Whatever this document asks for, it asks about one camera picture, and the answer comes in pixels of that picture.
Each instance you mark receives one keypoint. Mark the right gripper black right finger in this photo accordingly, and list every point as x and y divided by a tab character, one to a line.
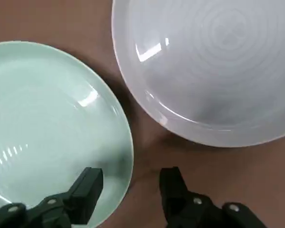
178	204

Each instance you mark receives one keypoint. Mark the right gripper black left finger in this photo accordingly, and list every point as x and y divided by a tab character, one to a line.
80	202

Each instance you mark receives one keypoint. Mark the mint green round plate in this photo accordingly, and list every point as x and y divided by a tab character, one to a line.
42	123

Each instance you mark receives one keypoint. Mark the pale gray round plate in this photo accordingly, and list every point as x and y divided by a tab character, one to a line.
204	71

